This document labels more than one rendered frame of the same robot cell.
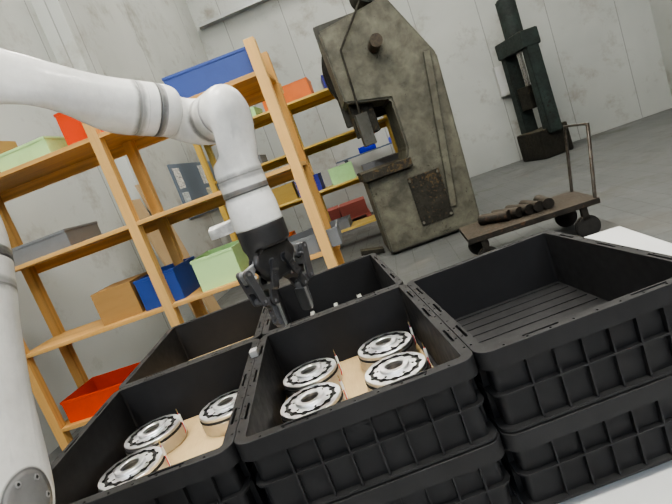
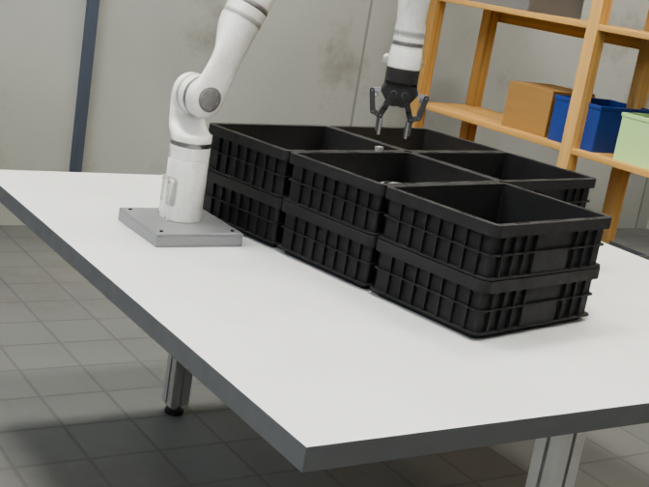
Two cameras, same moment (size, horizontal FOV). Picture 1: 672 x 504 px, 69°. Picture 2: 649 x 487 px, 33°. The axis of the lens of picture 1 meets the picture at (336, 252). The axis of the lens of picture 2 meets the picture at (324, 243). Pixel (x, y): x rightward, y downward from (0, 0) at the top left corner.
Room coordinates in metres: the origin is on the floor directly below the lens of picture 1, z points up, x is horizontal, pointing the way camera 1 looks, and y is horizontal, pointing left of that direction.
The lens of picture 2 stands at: (-1.06, -1.59, 1.34)
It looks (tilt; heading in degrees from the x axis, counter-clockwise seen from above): 14 degrees down; 46
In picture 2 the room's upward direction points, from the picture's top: 9 degrees clockwise
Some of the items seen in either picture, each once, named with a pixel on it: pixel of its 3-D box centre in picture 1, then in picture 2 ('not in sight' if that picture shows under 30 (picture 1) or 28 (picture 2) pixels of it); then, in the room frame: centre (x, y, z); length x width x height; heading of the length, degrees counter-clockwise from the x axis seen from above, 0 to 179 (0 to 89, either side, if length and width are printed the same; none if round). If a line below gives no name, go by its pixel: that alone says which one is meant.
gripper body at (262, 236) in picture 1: (269, 249); (400, 85); (0.74, 0.09, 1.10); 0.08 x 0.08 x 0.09
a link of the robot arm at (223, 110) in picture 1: (230, 141); (412, 10); (0.73, 0.09, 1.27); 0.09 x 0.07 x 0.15; 39
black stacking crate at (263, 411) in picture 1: (354, 379); (391, 193); (0.72, 0.04, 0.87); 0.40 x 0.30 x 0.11; 1
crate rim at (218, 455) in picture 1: (161, 418); (307, 141); (0.72, 0.34, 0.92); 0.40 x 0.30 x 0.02; 1
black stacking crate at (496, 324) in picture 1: (532, 312); (494, 231); (0.72, -0.26, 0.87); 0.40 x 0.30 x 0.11; 1
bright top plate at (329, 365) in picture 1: (309, 373); not in sight; (0.83, 0.12, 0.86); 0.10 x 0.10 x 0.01
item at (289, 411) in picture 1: (310, 401); not in sight; (0.72, 0.12, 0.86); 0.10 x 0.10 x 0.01
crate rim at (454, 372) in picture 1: (343, 350); (395, 171); (0.72, 0.04, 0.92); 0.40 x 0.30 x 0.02; 1
